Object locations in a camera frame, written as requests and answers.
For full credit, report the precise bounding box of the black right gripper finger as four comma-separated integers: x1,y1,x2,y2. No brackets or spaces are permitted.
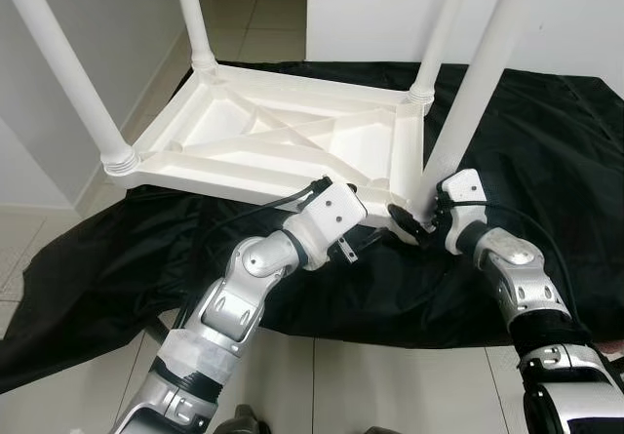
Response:
388,203,431,244

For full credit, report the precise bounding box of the black cloth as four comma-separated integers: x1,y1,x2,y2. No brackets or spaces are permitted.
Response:
0,60,624,392

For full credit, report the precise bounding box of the black stand rod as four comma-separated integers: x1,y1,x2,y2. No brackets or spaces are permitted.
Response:
146,319,173,343

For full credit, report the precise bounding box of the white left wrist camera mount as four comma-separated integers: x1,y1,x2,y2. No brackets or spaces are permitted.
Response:
283,180,371,272

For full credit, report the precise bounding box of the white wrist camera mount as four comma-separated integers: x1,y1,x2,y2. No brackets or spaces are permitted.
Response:
283,180,371,272
434,169,489,257

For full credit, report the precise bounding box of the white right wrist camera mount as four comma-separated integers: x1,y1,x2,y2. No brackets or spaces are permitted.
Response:
434,169,489,257

